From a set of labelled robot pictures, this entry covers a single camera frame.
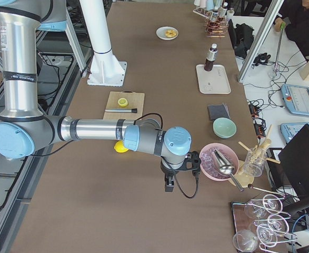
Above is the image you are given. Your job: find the wine glass rack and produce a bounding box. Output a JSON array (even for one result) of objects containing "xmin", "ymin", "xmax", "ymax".
[{"xmin": 231, "ymin": 193, "xmax": 297, "ymax": 252}]

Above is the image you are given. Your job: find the glazed twisted donut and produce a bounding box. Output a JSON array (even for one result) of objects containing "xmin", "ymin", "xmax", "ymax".
[{"xmin": 165, "ymin": 30, "xmax": 177, "ymax": 38}]

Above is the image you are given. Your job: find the cream rectangular tray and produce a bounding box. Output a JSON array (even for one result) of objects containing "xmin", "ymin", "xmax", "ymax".
[{"xmin": 196, "ymin": 64, "xmax": 231, "ymax": 94}]

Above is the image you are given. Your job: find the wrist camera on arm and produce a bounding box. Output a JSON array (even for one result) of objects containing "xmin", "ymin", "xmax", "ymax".
[{"xmin": 178, "ymin": 151, "xmax": 201, "ymax": 179}]

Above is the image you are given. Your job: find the copper wire bottle rack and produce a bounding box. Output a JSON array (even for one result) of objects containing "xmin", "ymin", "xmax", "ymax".
[{"xmin": 205, "ymin": 18, "xmax": 228, "ymax": 38}]

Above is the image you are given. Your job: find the aluminium frame post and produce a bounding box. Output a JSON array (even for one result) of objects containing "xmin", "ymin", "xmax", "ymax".
[{"xmin": 237, "ymin": 0, "xmax": 284, "ymax": 83}]

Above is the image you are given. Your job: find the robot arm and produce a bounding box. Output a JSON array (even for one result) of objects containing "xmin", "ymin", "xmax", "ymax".
[{"xmin": 0, "ymin": 1, "xmax": 193, "ymax": 191}]

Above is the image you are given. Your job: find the whole yellow lemon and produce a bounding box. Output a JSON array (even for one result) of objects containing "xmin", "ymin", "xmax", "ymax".
[{"xmin": 114, "ymin": 141, "xmax": 129, "ymax": 153}]

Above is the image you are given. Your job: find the black monitor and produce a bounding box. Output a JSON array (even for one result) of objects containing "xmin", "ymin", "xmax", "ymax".
[{"xmin": 279, "ymin": 124, "xmax": 309, "ymax": 196}]

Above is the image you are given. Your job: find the wooden cutting board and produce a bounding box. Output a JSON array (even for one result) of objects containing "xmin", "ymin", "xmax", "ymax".
[{"xmin": 103, "ymin": 91, "xmax": 145, "ymax": 120}]

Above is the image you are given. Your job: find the steel ice scoop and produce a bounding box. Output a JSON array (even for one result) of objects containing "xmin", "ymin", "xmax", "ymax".
[{"xmin": 213, "ymin": 149, "xmax": 244, "ymax": 192}]

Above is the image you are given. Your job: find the blue teach pendant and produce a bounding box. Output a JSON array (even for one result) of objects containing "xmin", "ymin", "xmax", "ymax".
[
  {"xmin": 280, "ymin": 122, "xmax": 309, "ymax": 143},
  {"xmin": 281, "ymin": 84, "xmax": 309, "ymax": 116}
]

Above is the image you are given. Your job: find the glass measuring jug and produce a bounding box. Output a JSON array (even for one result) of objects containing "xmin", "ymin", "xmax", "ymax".
[{"xmin": 243, "ymin": 148, "xmax": 266, "ymax": 177}]

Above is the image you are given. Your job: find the dark grey folded cloth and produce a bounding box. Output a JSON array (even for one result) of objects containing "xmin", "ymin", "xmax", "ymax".
[{"xmin": 207, "ymin": 103, "xmax": 230, "ymax": 121}]

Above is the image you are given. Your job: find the mint green bowl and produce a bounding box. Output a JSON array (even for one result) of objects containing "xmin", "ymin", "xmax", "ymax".
[{"xmin": 213, "ymin": 118, "xmax": 237, "ymax": 139}]

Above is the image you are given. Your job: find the dark drink bottle on tray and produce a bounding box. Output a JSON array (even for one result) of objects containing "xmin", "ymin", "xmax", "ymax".
[{"xmin": 204, "ymin": 43, "xmax": 217, "ymax": 72}]

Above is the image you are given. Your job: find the pink bowl with ice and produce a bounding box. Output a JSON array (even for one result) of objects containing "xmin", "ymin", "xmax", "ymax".
[{"xmin": 200, "ymin": 143, "xmax": 239, "ymax": 181}]

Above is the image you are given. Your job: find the halved lemon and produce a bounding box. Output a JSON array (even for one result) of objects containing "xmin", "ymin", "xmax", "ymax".
[{"xmin": 117, "ymin": 98, "xmax": 128, "ymax": 107}]

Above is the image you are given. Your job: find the white round plate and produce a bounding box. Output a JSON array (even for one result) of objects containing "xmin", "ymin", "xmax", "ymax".
[{"xmin": 156, "ymin": 26, "xmax": 178, "ymax": 41}]

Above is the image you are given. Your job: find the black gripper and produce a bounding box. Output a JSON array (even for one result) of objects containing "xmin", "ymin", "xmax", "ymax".
[{"xmin": 161, "ymin": 159, "xmax": 186, "ymax": 192}]

